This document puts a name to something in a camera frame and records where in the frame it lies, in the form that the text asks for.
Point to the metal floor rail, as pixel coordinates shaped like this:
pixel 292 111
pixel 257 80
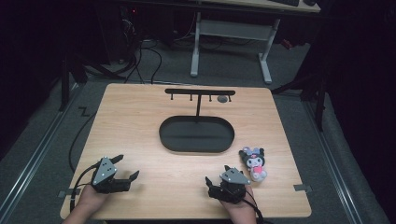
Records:
pixel 34 161
pixel 334 161

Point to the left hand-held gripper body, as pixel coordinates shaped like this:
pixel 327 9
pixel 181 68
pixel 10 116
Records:
pixel 105 175

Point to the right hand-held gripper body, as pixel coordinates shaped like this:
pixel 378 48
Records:
pixel 232 185

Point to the dark computer tower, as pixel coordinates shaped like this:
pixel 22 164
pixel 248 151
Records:
pixel 120 31

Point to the white-legged desk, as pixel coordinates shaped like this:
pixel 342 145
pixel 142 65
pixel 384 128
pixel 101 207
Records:
pixel 236 31

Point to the person's left hand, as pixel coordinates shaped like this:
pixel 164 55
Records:
pixel 91 199

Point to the black keyboard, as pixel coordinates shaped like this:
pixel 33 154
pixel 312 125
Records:
pixel 285 2

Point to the person's right hand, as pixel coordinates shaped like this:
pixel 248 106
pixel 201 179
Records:
pixel 240 207

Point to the black hook stand with tray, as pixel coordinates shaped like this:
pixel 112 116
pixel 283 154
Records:
pixel 196 132

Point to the grey tape strip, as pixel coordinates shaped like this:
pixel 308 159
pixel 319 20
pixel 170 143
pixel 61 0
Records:
pixel 66 193
pixel 302 187

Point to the black metal stand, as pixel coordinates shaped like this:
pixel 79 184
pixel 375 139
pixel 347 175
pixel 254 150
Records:
pixel 311 90
pixel 66 84

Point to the black computer mouse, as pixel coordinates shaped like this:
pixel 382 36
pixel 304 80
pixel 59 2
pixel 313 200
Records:
pixel 309 2

